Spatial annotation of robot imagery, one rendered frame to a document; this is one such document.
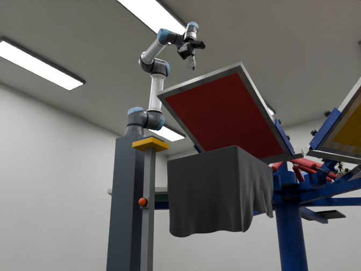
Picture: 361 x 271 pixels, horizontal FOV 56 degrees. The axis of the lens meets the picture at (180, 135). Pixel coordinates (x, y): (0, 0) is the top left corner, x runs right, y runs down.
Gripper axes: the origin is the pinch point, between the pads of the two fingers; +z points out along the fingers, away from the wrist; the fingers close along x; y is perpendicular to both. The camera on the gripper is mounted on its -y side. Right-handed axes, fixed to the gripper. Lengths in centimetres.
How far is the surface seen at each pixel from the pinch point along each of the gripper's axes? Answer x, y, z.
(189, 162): -26, 7, 52
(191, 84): -11.1, 3.3, 6.7
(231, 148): -25, -19, 50
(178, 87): -10.4, 12.2, 6.6
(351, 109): -81, -69, -5
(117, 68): -88, 210, -187
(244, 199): -39, -21, 72
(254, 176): -49, -22, 53
